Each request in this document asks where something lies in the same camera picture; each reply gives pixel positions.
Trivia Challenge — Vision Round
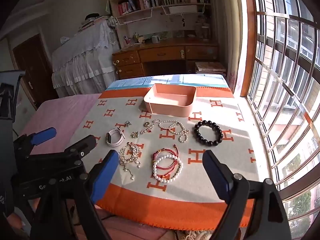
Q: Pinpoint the white pearl bracelet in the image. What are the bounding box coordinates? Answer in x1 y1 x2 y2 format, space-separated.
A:
153 154 184 183

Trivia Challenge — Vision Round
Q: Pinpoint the orange grey printed blanket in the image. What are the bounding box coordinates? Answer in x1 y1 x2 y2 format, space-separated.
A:
69 86 272 232

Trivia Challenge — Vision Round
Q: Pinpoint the red cord bracelet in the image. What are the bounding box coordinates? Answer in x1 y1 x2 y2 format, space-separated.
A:
151 144 179 173

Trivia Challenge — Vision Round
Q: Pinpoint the wooden bookshelf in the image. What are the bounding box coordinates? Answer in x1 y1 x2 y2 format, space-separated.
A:
106 0 213 48

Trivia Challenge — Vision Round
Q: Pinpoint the blue tree print sheet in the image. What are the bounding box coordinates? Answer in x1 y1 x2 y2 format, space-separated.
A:
106 74 228 90

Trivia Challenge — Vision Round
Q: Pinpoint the brown wooden door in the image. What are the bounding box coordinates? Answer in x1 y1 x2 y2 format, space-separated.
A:
12 34 59 108

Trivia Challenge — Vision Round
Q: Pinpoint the pink bed sheet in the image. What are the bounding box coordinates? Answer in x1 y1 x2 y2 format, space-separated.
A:
19 94 102 160

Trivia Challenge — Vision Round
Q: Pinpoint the white tray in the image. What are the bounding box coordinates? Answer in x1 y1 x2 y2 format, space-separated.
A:
169 5 199 14

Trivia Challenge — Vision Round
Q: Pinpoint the white pearl necklace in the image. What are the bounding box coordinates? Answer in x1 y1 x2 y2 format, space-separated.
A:
158 120 190 143

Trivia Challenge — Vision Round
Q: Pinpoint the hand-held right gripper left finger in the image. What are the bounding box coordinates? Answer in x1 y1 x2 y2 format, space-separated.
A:
30 149 120 240

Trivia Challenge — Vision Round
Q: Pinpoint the wooden desk with drawers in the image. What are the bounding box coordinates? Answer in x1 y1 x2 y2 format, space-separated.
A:
112 41 219 80

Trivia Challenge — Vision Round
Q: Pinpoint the cream curtain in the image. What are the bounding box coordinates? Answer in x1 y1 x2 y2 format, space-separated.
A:
209 0 250 95

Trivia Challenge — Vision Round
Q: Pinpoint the stack of large books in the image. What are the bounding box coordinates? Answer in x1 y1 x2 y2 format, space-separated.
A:
195 62 227 75

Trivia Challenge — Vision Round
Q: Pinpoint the white smartwatch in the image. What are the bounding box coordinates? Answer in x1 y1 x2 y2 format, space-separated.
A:
106 127 125 147

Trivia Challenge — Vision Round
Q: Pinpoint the metal window grille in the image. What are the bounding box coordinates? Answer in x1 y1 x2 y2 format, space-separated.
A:
246 0 320 233

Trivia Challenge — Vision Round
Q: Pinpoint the white wire basket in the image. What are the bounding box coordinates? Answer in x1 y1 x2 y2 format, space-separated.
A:
161 4 205 18
116 7 153 26

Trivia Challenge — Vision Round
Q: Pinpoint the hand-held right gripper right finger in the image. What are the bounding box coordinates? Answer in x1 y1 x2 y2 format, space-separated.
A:
201 149 293 240

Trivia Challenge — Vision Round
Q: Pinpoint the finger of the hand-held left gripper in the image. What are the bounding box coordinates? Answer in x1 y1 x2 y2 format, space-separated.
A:
63 134 97 160
12 127 57 160

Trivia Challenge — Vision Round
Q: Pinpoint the pink storage box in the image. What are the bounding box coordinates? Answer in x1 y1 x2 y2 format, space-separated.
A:
143 83 197 117

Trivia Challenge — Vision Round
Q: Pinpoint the black bead bracelet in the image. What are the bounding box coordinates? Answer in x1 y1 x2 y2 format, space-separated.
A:
194 121 224 145

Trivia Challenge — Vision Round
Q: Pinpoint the pile of books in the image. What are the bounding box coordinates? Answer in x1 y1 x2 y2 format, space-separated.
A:
77 14 108 32

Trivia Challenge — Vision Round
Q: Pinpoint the white lace cover cloth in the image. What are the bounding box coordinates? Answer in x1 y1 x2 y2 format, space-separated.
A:
51 17 119 98

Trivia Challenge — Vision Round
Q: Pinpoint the row of red books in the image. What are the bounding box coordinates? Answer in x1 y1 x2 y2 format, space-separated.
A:
117 1 140 15

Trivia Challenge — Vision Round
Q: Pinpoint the rhinestone leaf necklace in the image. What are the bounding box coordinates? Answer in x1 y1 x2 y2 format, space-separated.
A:
118 142 142 180

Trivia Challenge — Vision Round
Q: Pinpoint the silver brooch with red stones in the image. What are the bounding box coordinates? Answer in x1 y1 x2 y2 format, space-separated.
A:
140 122 154 135

